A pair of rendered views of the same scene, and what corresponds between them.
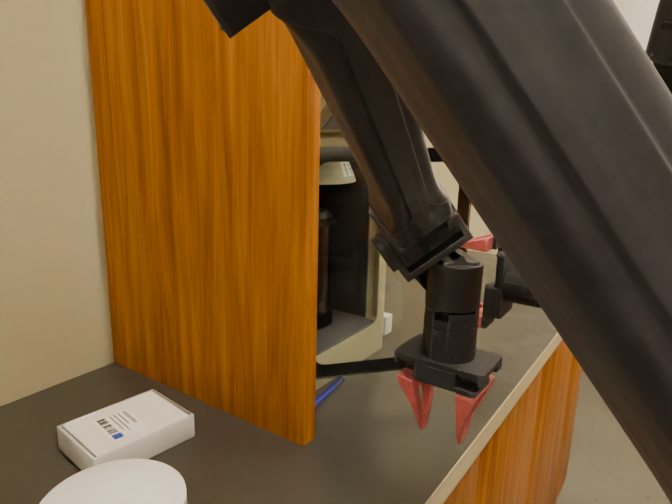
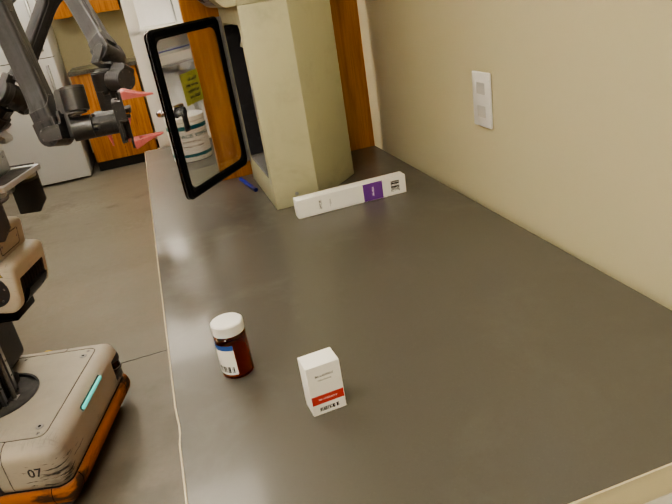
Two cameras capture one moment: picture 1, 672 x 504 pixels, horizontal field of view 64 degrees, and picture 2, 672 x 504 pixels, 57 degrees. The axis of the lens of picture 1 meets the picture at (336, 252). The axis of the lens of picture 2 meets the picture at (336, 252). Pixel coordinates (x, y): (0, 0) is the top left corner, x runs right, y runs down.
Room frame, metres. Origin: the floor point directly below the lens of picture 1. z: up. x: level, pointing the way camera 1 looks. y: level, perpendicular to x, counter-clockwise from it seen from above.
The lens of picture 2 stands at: (2.16, -1.09, 1.44)
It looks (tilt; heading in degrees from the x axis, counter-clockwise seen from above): 24 degrees down; 132
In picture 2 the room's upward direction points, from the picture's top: 9 degrees counter-clockwise
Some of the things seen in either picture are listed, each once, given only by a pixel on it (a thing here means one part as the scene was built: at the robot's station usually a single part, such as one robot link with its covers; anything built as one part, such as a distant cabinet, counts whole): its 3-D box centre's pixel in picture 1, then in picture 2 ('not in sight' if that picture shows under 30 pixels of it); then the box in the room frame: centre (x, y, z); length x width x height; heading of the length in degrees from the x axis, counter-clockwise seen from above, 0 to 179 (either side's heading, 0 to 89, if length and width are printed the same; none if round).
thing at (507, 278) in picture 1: (520, 284); (109, 122); (0.78, -0.28, 1.20); 0.07 x 0.07 x 0.10; 56
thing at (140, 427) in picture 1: (127, 431); not in sight; (0.73, 0.31, 0.96); 0.16 x 0.12 x 0.04; 139
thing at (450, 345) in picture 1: (449, 337); (110, 103); (0.54, -0.13, 1.21); 0.10 x 0.07 x 0.07; 56
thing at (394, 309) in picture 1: (386, 264); (202, 106); (0.90, -0.09, 1.19); 0.30 x 0.01 x 0.40; 107
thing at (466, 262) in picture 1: (452, 281); (104, 81); (0.55, -0.12, 1.27); 0.07 x 0.06 x 0.07; 7
